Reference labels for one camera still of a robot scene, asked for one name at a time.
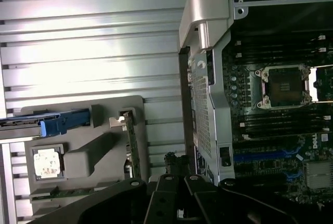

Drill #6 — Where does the green RAM stick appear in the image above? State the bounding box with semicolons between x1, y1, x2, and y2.
30;185;105;199

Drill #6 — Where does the grey parts rack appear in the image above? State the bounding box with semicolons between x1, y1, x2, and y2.
20;94;149;221

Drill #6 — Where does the silver CPU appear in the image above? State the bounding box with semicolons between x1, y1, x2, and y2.
33;148;62;179

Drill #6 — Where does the blue expansion slot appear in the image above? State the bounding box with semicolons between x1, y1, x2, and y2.
233;153;296;163

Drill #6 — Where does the green motherboard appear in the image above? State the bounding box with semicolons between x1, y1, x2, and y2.
221;30;333;204

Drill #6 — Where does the hard disk in blue carrier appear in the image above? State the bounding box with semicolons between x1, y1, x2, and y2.
0;107;92;139

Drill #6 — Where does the silver chipset heatsink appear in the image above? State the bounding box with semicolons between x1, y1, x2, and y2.
304;162;333;189

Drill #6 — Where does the CPU socket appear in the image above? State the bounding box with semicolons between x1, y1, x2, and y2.
254;64;313;110

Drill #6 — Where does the open metal socket cover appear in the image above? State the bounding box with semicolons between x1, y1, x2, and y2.
309;65;333;103

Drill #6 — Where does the open black PC case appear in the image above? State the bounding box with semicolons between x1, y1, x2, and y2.
178;0;333;209

